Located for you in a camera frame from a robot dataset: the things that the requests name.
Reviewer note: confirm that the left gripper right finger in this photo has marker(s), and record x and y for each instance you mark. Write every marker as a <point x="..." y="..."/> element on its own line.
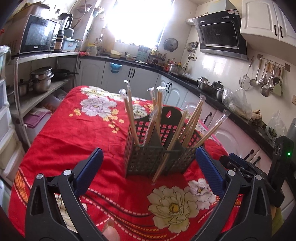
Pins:
<point x="253" y="220"/>

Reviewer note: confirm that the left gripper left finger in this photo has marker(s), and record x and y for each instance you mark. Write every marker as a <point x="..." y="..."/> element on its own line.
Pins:
<point x="44" y="220"/>

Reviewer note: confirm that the chopsticks compartment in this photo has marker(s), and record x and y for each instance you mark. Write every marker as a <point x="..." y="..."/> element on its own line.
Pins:
<point x="155" y="115"/>
<point x="184" y="136"/>
<point x="126" y="96"/>

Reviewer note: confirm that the metal kitchen shelf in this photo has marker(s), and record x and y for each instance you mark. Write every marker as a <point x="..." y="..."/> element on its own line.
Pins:
<point x="22" y="107"/>

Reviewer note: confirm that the left hand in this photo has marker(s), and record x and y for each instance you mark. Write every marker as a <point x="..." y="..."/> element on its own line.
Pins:
<point x="110" y="232"/>

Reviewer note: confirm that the red floral tablecloth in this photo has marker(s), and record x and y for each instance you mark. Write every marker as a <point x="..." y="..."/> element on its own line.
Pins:
<point x="174" y="208"/>

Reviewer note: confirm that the plastic drawer unit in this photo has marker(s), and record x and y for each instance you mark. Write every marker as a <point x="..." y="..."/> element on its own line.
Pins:
<point x="11" y="148"/>

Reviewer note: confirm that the green hanging spatula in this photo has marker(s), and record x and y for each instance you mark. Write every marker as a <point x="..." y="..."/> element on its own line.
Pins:
<point x="277" y="90"/>

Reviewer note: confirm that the clear plastic bag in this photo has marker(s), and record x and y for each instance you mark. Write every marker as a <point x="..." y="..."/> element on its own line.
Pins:
<point x="236" y="102"/>

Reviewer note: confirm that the hanging metal ladle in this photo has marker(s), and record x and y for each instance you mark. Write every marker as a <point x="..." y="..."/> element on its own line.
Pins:
<point x="254" y="82"/>

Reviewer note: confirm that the purple lid storage box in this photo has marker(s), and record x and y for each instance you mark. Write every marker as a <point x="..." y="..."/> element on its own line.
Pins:
<point x="35" y="121"/>

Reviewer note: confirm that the black plastic utensil basket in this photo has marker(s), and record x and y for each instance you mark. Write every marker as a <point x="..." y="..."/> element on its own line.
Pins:
<point x="145" y="159"/>

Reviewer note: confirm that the steel kettle on stove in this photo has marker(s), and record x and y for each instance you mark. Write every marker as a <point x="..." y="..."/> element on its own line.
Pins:
<point x="202" y="83"/>

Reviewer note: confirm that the stainless steel stacked pots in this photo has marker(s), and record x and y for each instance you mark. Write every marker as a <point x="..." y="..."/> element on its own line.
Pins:
<point x="41" y="79"/>

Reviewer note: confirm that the black frying pan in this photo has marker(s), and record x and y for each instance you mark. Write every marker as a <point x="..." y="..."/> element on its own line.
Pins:
<point x="60" y="74"/>

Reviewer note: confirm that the black range hood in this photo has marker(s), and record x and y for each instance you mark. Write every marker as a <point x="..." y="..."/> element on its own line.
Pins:
<point x="219" y="34"/>

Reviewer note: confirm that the white upper cabinet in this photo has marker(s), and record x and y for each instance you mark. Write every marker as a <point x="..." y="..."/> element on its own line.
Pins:
<point x="266" y="19"/>

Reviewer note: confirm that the blue hanging bowl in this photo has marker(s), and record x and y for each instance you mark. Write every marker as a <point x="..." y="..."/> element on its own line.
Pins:
<point x="115" y="68"/>

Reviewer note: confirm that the black microwave oven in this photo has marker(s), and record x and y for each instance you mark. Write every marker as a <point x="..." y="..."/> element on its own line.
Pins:
<point x="30" y="34"/>

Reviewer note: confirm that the blender with black base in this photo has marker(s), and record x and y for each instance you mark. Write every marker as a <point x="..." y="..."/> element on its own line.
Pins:
<point x="65" y="21"/>

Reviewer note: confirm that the hanging wire strainer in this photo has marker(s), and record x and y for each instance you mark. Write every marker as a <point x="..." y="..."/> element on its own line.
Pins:
<point x="244" y="80"/>

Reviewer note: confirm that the small wall fan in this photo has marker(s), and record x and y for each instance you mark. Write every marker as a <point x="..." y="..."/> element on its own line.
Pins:
<point x="171" y="44"/>

